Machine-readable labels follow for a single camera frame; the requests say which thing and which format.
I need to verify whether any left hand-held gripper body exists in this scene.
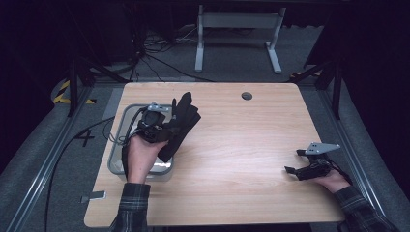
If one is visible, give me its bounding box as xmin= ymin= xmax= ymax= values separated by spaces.
xmin=136 ymin=102 xmax=172 ymax=145

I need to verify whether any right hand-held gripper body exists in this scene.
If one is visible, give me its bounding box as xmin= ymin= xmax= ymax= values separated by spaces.
xmin=294 ymin=142 xmax=341 ymax=182

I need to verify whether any black cloth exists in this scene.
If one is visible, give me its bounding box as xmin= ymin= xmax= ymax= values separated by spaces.
xmin=157 ymin=91 xmax=202 ymax=163

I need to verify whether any person's right hand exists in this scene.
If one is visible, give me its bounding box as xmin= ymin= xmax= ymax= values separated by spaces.
xmin=313 ymin=168 xmax=353 ymax=194

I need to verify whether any person's left hand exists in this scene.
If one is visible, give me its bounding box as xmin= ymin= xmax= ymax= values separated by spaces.
xmin=126 ymin=134 xmax=169 ymax=185

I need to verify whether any black metal stand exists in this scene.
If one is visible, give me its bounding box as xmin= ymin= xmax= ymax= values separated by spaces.
xmin=67 ymin=57 xmax=131 ymax=118
xmin=287 ymin=58 xmax=343 ymax=121

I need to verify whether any yellow black hazard tape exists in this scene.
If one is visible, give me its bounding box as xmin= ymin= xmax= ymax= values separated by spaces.
xmin=52 ymin=79 xmax=98 ymax=105

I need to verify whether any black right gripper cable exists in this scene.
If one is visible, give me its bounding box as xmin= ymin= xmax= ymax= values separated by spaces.
xmin=327 ymin=159 xmax=354 ymax=187

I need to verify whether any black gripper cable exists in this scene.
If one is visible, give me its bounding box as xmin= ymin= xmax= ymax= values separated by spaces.
xmin=327 ymin=159 xmax=354 ymax=187
xmin=43 ymin=106 xmax=147 ymax=232

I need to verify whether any aluminium floor rail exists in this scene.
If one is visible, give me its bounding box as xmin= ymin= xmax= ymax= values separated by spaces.
xmin=316 ymin=89 xmax=389 ymax=218
xmin=5 ymin=86 xmax=95 ymax=232

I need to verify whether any bundle of floor cables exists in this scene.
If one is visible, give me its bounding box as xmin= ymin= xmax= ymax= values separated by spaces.
xmin=128 ymin=24 xmax=215 ymax=83

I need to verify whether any small grey metal bracket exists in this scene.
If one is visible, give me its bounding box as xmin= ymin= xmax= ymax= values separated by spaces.
xmin=79 ymin=189 xmax=107 ymax=204

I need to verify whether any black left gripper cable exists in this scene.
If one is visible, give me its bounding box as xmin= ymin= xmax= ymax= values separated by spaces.
xmin=43 ymin=106 xmax=147 ymax=232

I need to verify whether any white metal desk frame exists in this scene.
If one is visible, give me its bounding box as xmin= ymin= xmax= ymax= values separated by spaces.
xmin=194 ymin=4 xmax=287 ymax=74

